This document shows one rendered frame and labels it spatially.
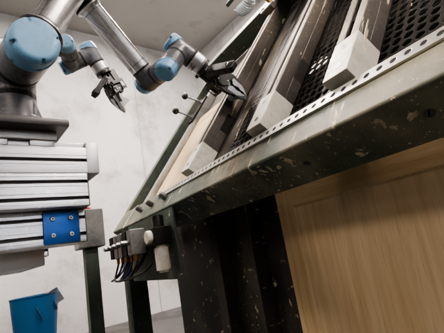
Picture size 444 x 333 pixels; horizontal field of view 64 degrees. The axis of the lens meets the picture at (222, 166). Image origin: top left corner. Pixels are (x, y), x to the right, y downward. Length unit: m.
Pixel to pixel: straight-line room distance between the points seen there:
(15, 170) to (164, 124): 4.57
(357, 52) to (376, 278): 0.52
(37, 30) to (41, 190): 0.39
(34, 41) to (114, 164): 3.98
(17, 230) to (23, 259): 0.11
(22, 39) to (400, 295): 1.04
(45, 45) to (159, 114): 4.57
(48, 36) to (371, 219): 0.90
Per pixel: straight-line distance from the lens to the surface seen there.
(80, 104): 5.06
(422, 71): 0.59
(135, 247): 1.33
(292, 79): 1.04
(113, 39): 1.36
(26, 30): 1.01
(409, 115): 0.61
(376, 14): 0.92
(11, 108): 1.05
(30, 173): 1.00
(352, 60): 0.75
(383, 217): 0.90
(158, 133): 5.36
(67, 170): 1.02
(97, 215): 1.80
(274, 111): 0.94
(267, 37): 1.74
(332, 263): 1.02
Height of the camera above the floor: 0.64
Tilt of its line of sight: 13 degrees up
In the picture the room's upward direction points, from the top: 10 degrees counter-clockwise
